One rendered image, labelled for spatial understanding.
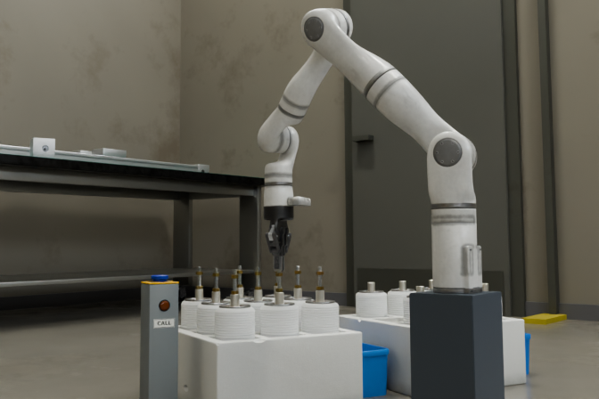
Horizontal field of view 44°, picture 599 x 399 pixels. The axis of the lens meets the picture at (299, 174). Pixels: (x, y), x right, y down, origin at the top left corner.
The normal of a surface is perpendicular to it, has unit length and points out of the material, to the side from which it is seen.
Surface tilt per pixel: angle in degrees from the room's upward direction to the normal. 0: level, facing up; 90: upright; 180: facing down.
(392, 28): 90
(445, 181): 93
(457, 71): 90
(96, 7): 90
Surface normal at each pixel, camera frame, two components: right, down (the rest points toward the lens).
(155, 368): 0.48, -0.08
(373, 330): -0.88, -0.04
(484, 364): 0.78, -0.06
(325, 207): -0.62, -0.07
